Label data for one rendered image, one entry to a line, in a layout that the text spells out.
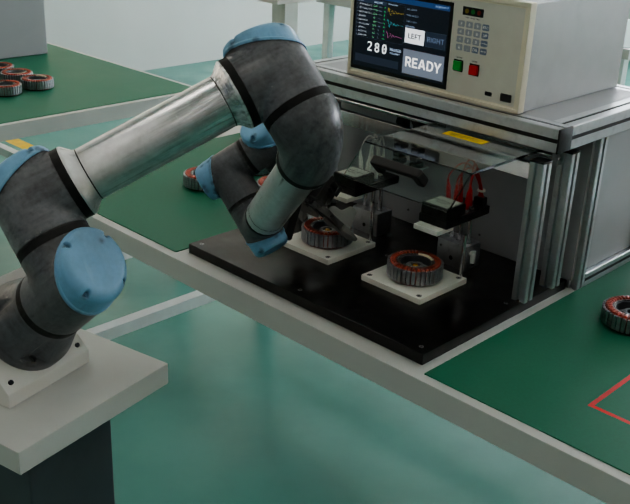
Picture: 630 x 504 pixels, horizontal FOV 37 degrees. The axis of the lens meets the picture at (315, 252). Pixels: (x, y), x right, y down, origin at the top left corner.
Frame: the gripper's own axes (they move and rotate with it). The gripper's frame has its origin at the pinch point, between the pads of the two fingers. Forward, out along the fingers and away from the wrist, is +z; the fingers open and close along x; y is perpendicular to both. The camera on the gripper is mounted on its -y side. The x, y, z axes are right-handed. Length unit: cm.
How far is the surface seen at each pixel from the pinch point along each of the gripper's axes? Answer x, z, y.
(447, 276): -28.6, 4.2, 2.3
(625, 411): -75, -3, -10
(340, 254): -7.1, -1.5, -4.0
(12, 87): 162, 11, 10
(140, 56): 448, 230, 157
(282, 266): -1.8, -8.3, -13.5
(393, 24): -3.6, -24.7, 38.3
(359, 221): 1.4, 8.0, 8.2
